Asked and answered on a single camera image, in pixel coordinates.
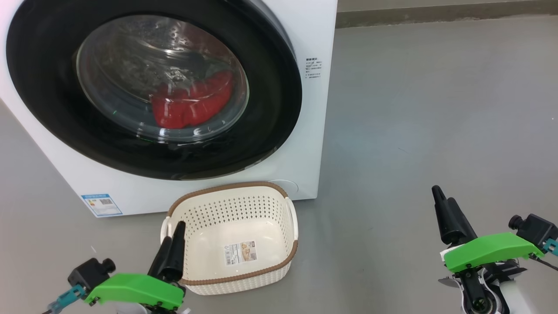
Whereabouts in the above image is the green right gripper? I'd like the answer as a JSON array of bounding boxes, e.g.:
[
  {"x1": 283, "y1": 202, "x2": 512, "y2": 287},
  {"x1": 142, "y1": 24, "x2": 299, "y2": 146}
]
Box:
[{"x1": 432, "y1": 185, "x2": 545, "y2": 284}]

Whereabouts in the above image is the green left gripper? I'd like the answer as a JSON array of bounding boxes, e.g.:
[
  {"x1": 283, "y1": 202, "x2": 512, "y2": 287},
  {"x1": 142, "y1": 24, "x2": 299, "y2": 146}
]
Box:
[{"x1": 84, "y1": 221, "x2": 187, "y2": 311}]

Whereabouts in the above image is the red and white garment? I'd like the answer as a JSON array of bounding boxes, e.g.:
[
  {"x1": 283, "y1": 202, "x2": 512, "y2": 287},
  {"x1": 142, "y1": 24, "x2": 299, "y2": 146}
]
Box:
[{"x1": 150, "y1": 71, "x2": 234, "y2": 130}]

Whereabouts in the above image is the grey washing machine door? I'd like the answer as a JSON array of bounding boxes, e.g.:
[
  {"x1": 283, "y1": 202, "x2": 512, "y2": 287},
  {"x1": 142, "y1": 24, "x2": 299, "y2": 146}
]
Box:
[{"x1": 6, "y1": 0, "x2": 303, "y2": 181}]

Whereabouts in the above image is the printed product label sticker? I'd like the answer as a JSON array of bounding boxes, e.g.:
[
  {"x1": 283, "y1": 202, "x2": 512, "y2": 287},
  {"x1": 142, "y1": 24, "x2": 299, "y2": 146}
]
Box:
[{"x1": 224, "y1": 241, "x2": 258, "y2": 267}]

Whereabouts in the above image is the cream basket with brown rim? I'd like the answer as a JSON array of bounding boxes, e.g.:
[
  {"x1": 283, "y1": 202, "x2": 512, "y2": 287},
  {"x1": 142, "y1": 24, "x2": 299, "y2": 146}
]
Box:
[{"x1": 160, "y1": 181, "x2": 299, "y2": 296}]

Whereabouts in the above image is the white front-load washing machine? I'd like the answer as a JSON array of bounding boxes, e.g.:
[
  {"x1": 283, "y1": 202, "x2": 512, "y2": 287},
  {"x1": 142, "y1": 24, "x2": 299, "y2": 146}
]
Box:
[{"x1": 0, "y1": 0, "x2": 338, "y2": 218}]

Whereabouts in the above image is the blue energy label sticker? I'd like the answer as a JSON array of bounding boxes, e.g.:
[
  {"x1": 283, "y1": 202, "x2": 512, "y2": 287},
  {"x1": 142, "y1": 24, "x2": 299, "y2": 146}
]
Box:
[{"x1": 81, "y1": 193, "x2": 123, "y2": 217}]

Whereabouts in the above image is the right black cable teal plug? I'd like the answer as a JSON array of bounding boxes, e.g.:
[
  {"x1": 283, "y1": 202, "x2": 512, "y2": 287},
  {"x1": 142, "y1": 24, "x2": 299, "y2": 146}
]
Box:
[{"x1": 529, "y1": 238, "x2": 558, "y2": 272}]

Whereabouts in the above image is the black cable teal plug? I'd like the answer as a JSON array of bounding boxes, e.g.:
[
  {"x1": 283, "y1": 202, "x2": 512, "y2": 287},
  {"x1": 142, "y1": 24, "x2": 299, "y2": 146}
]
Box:
[
  {"x1": 42, "y1": 283, "x2": 88, "y2": 314},
  {"x1": 529, "y1": 238, "x2": 558, "y2": 272}
]

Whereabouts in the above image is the left black cable teal plug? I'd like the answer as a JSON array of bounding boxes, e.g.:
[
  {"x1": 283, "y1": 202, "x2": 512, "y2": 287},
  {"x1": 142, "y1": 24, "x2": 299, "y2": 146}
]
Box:
[{"x1": 42, "y1": 283, "x2": 88, "y2": 314}]

